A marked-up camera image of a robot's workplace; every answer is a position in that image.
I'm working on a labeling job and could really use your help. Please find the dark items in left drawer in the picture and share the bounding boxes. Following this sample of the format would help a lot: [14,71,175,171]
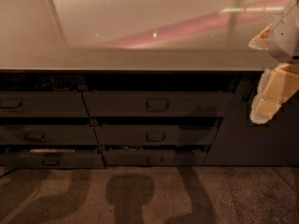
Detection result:
[34,76,77,91]

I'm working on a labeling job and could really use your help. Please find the grey drawer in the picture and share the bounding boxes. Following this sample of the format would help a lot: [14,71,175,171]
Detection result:
[0,125,97,146]
[0,91,88,118]
[103,149,206,166]
[0,150,105,169]
[94,125,218,146]
[83,91,233,118]

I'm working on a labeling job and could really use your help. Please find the white item in bottom drawer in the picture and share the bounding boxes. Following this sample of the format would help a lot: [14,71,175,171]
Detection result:
[30,148,76,153]

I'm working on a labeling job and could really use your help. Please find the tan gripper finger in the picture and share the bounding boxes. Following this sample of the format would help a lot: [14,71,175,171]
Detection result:
[249,63,299,124]
[249,23,272,50]

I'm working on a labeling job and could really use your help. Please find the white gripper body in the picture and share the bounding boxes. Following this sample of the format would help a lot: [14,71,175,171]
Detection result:
[269,0,299,63]

